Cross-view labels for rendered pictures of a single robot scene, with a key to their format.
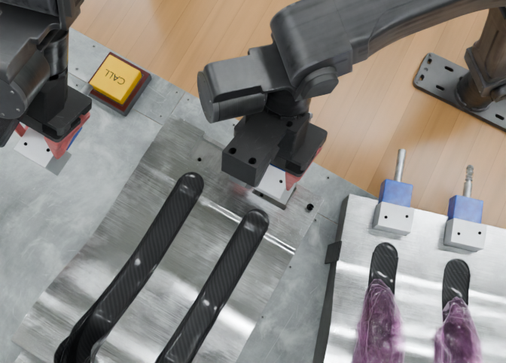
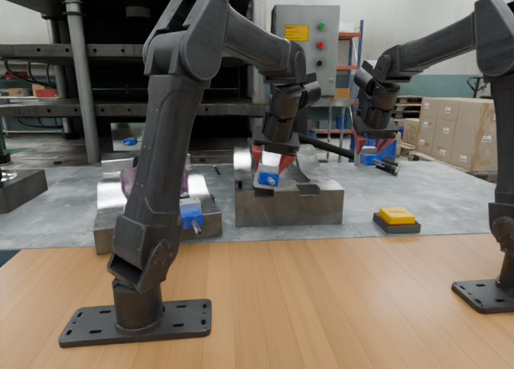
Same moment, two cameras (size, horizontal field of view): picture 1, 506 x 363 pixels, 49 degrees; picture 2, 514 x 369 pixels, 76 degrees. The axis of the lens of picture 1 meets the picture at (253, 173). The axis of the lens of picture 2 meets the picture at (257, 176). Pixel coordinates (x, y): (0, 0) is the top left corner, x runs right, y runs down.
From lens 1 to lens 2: 1.08 m
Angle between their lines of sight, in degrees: 88
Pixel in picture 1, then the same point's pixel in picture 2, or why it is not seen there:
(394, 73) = (234, 305)
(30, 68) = (365, 74)
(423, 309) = not seen: hidden behind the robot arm
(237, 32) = (382, 272)
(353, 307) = (193, 182)
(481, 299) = (118, 207)
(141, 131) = (357, 219)
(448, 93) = (170, 305)
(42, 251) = not seen: hidden behind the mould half
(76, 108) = (359, 125)
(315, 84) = not seen: hidden behind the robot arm
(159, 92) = (374, 231)
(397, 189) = (192, 213)
